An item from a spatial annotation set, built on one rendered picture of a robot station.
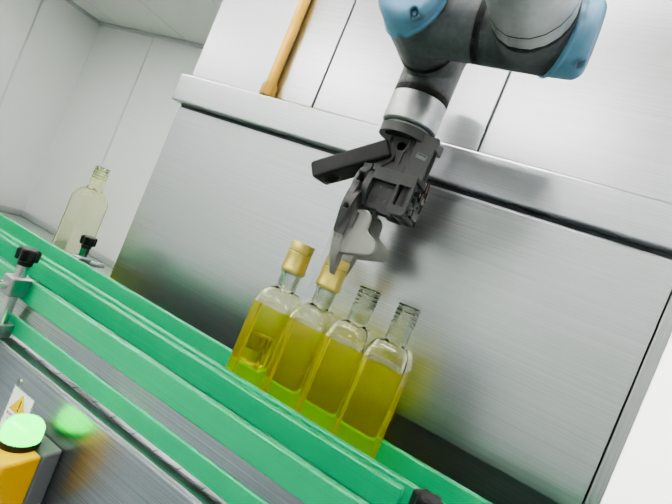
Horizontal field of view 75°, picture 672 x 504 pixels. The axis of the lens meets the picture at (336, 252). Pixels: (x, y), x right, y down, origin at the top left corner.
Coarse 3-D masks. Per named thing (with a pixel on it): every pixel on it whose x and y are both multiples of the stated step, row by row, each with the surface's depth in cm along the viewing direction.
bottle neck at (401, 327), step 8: (400, 304) 55; (400, 312) 54; (408, 312) 54; (416, 312) 54; (392, 320) 55; (400, 320) 54; (408, 320) 54; (416, 320) 55; (392, 328) 55; (400, 328) 54; (408, 328) 54; (392, 336) 54; (400, 336) 54; (408, 336) 54; (400, 344) 54
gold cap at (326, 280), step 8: (328, 256) 59; (328, 264) 59; (344, 264) 59; (320, 272) 60; (328, 272) 59; (336, 272) 58; (344, 272) 59; (320, 280) 59; (328, 280) 58; (336, 280) 59; (328, 288) 58; (336, 288) 59
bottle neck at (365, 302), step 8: (360, 288) 57; (368, 288) 57; (360, 296) 57; (368, 296) 56; (376, 296) 57; (352, 304) 58; (360, 304) 57; (368, 304) 56; (352, 312) 57; (360, 312) 56; (368, 312) 57; (352, 320) 57; (360, 320) 56; (368, 320) 57
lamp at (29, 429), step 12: (12, 420) 50; (24, 420) 50; (36, 420) 51; (0, 432) 49; (12, 432) 49; (24, 432) 49; (36, 432) 50; (0, 444) 49; (12, 444) 49; (24, 444) 50; (36, 444) 51
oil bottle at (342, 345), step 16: (336, 336) 56; (352, 336) 55; (368, 336) 56; (320, 352) 56; (336, 352) 55; (352, 352) 55; (320, 368) 56; (336, 368) 55; (352, 368) 54; (304, 384) 57; (320, 384) 56; (336, 384) 55; (304, 400) 56; (320, 400) 55; (336, 400) 54; (320, 416) 55
